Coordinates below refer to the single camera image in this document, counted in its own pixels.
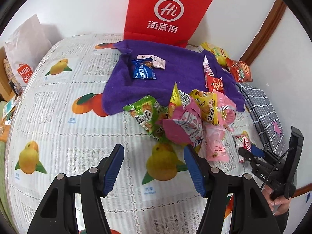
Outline yellow triangular snack packet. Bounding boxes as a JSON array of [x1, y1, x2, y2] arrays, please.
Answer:
[[189, 89, 218, 125]]

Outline pink snack bag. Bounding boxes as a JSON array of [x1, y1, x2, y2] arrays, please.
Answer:
[[160, 97, 204, 147]]

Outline small red snack packet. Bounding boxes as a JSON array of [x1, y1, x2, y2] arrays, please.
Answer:
[[206, 75, 224, 93]]

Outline pink white slim snack packet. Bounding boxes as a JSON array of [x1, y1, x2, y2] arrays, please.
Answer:
[[203, 56, 214, 88]]

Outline green snack packet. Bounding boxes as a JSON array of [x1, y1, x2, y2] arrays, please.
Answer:
[[123, 95, 170, 143]]

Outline small white pink packet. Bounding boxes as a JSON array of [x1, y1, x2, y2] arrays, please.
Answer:
[[137, 54, 166, 70]]

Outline blue snack packet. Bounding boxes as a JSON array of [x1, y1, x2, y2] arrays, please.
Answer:
[[131, 58, 157, 80]]

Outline light pink snack packet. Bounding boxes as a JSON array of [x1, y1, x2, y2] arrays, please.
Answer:
[[205, 124, 229, 162]]

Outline right hand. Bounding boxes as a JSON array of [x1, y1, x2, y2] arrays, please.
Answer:
[[262, 185, 292, 216]]

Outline small red white packet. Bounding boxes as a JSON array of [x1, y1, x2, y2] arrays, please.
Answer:
[[233, 130, 251, 163]]

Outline grey checked cushion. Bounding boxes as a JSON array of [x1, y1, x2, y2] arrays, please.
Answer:
[[236, 82, 285, 155]]

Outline pink yellow snack packet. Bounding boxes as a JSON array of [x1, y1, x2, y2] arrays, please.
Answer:
[[213, 90, 236, 132]]

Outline fruit pattern tablecloth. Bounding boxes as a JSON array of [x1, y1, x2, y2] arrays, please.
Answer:
[[5, 33, 206, 233]]

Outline red chips bag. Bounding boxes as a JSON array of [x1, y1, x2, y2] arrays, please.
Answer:
[[226, 58, 253, 82]]

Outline cluttered wooden side table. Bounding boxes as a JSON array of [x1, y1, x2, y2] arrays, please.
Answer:
[[1, 47, 20, 143]]

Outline yellow barcode snack packet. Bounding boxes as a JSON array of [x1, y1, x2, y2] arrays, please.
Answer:
[[168, 83, 191, 118]]

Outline yellow chips bag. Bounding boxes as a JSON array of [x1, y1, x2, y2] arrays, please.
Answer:
[[198, 42, 228, 67]]

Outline purple towel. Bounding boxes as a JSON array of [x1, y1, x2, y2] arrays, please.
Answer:
[[102, 40, 244, 115]]

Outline white Miniso paper bag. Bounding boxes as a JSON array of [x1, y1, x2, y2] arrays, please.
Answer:
[[4, 14, 52, 89]]

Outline red paper bag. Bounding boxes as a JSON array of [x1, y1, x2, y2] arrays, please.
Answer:
[[124, 0, 213, 48]]

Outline brown wooden door frame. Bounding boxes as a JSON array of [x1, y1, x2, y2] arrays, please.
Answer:
[[240, 0, 287, 66]]

